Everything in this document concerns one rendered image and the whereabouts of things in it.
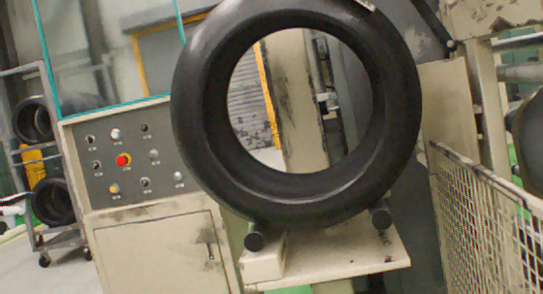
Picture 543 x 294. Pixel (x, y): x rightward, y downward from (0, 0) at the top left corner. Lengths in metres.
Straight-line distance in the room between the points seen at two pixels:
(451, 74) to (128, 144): 1.16
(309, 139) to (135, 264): 0.88
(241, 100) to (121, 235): 8.62
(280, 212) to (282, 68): 0.49
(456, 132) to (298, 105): 0.44
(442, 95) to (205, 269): 1.04
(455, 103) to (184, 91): 0.71
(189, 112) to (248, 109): 9.30
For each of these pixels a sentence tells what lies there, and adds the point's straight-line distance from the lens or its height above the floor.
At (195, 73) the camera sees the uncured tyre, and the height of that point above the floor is 1.28.
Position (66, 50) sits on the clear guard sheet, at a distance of 1.90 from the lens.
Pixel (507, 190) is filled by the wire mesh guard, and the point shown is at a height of 0.99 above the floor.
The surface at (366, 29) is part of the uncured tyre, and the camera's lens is 0.99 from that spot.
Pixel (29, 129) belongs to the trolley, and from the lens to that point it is 5.21.
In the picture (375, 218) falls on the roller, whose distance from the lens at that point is 1.03.
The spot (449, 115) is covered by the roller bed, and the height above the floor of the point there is 1.05.
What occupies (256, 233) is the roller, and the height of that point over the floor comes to 0.92.
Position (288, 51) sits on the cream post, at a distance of 1.36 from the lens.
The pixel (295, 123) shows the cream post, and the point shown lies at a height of 1.11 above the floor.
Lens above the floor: 1.22
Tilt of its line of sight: 6 degrees down
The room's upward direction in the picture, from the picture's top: 12 degrees counter-clockwise
